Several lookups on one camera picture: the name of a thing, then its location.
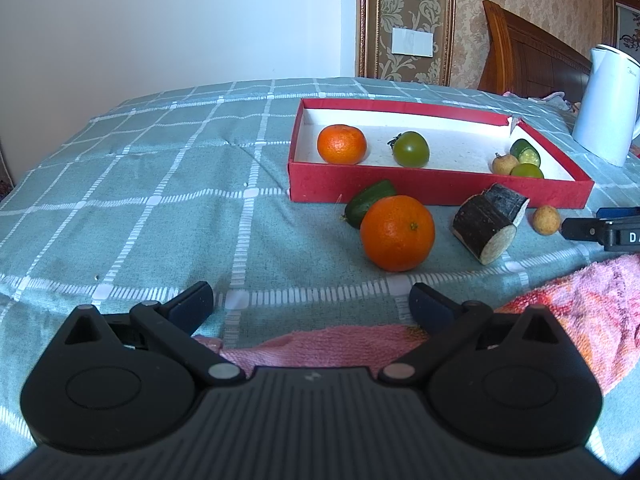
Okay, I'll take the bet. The large orange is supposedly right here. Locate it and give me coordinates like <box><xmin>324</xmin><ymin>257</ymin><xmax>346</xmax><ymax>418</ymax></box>
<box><xmin>360</xmin><ymin>195</ymin><xmax>436</xmax><ymax>273</ymax></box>

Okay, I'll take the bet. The green checked bedsheet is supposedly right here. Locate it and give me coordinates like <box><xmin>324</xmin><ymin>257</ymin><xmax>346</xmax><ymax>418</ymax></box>
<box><xmin>0</xmin><ymin>77</ymin><xmax>640</xmax><ymax>466</ymax></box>

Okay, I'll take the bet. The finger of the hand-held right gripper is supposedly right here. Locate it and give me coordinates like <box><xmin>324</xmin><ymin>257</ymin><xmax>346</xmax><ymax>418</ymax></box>
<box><xmin>596</xmin><ymin>207</ymin><xmax>640</xmax><ymax>221</ymax></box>
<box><xmin>559</xmin><ymin>217</ymin><xmax>607</xmax><ymax>243</ymax></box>

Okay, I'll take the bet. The slim cucumber piece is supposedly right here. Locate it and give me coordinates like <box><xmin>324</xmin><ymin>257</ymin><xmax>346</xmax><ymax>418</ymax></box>
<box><xmin>344</xmin><ymin>180</ymin><xmax>397</xmax><ymax>229</ymax></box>

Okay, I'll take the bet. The small green lime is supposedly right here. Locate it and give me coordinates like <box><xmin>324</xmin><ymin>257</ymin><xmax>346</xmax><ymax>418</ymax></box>
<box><xmin>510</xmin><ymin>162</ymin><xmax>545</xmax><ymax>180</ymax></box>

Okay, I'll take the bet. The small tangerine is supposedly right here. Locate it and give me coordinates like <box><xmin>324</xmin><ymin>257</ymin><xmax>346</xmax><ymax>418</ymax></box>
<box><xmin>317</xmin><ymin>124</ymin><xmax>368</xmax><ymax>165</ymax></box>

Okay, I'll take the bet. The white electric kettle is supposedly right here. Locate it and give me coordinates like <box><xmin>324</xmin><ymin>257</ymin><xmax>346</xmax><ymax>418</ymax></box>
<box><xmin>571</xmin><ymin>45</ymin><xmax>640</xmax><ymax>167</ymax></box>

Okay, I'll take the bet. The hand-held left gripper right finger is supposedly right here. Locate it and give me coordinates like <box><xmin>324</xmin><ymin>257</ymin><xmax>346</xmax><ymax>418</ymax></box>
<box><xmin>377</xmin><ymin>282</ymin><xmax>576</xmax><ymax>387</ymax></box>

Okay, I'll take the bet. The white wall switch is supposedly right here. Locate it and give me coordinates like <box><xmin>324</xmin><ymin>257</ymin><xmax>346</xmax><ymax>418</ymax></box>
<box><xmin>391</xmin><ymin>26</ymin><xmax>435</xmax><ymax>57</ymax></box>

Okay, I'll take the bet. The pink towel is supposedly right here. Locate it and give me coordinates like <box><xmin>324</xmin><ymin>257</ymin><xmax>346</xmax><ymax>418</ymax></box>
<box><xmin>192</xmin><ymin>254</ymin><xmax>640</xmax><ymax>396</ymax></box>

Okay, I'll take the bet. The pile of clothes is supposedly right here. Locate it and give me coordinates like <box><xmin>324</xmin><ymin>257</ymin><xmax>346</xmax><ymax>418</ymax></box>
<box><xmin>502</xmin><ymin>91</ymin><xmax>581</xmax><ymax>113</ymax></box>

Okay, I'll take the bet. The green tomato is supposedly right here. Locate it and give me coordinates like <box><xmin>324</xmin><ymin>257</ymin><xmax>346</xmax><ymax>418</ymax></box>
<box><xmin>389</xmin><ymin>131</ymin><xmax>431</xmax><ymax>169</ymax></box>

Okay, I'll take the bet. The red cardboard tray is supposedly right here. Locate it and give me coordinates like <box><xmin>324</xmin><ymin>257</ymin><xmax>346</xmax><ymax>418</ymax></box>
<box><xmin>287</xmin><ymin>98</ymin><xmax>596</xmax><ymax>209</ymax></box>

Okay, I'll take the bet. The thick cucumber piece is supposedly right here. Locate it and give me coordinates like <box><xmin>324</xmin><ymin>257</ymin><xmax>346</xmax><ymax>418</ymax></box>
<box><xmin>509</xmin><ymin>138</ymin><xmax>542</xmax><ymax>166</ymax></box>

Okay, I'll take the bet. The tan longan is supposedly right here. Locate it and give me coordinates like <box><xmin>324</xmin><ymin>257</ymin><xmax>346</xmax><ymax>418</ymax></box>
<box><xmin>492</xmin><ymin>153</ymin><xmax>519</xmax><ymax>176</ymax></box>
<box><xmin>531</xmin><ymin>205</ymin><xmax>562</xmax><ymax>236</ymax></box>

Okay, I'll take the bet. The dark sugarcane piece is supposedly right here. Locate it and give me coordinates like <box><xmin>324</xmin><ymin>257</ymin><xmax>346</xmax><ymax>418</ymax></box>
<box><xmin>451</xmin><ymin>183</ymin><xmax>531</xmax><ymax>266</ymax></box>

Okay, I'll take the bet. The wooden headboard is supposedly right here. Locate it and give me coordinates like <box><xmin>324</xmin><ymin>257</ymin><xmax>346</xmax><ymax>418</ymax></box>
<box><xmin>477</xmin><ymin>0</ymin><xmax>593</xmax><ymax>98</ymax></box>

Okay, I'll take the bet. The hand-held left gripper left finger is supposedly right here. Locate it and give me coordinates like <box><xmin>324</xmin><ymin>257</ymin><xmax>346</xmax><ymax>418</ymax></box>
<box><xmin>42</xmin><ymin>281</ymin><xmax>246</xmax><ymax>387</ymax></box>

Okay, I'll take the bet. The white printed wall poster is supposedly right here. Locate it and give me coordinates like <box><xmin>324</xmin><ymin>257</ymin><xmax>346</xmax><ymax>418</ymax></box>
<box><xmin>615</xmin><ymin>2</ymin><xmax>640</xmax><ymax>53</ymax></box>

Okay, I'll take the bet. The gold framed wallpaper panel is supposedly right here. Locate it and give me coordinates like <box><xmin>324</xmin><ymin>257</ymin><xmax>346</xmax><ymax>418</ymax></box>
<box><xmin>356</xmin><ymin>0</ymin><xmax>457</xmax><ymax>86</ymax></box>

